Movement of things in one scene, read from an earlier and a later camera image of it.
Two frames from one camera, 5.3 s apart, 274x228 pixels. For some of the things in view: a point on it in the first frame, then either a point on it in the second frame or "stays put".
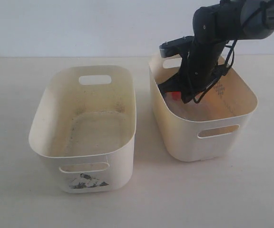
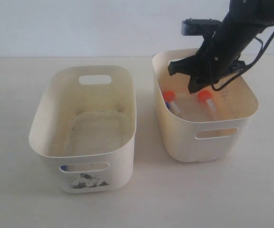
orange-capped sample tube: (176, 95) → (169, 96)
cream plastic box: (212, 128) stays put
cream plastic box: (84, 128) stays put
